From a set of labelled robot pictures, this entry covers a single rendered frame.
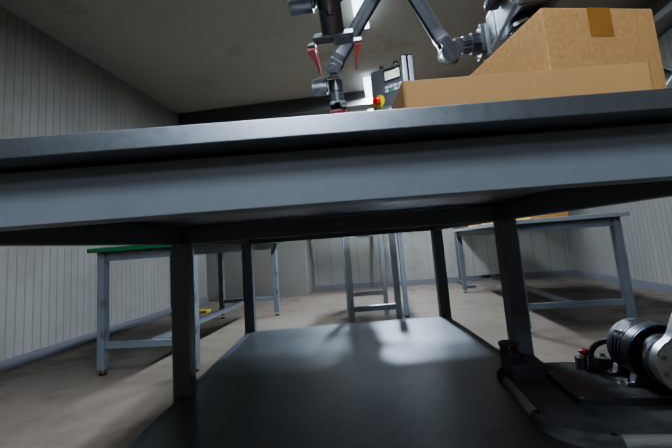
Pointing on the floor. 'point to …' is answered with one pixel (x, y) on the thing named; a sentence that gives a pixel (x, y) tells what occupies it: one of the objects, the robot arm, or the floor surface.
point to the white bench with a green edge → (194, 292)
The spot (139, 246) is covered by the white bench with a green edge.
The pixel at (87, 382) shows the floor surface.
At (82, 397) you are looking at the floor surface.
